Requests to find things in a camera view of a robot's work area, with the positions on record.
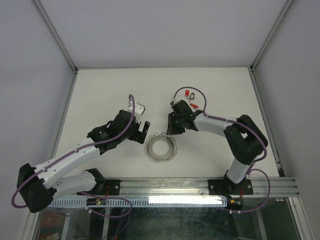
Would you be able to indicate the white slotted cable duct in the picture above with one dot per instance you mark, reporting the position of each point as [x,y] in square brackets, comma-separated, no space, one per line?
[142,202]

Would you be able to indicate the metal disc with key rings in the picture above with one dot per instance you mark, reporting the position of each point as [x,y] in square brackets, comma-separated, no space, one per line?
[160,147]

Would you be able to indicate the black white key tag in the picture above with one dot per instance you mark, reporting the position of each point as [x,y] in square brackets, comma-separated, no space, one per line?
[192,96]

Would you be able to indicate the aluminium mounting rail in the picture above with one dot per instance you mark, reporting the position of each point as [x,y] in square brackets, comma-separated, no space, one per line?
[252,187]

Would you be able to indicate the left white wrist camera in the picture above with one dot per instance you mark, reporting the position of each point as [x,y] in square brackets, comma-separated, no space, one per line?
[138,108]

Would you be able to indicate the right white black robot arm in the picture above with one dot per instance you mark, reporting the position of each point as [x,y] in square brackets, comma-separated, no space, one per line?
[245,139]

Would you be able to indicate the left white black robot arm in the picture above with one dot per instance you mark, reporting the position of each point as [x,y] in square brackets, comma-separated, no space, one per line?
[41,184]

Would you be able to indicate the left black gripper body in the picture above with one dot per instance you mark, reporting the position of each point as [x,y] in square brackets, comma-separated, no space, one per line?
[134,134]

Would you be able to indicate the red handled key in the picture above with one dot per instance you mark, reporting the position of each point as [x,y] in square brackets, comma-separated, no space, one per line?
[187,95]

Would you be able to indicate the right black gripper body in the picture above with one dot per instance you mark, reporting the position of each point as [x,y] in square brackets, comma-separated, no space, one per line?
[175,125]

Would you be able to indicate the red key tag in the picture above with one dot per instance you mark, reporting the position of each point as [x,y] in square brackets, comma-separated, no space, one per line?
[194,106]

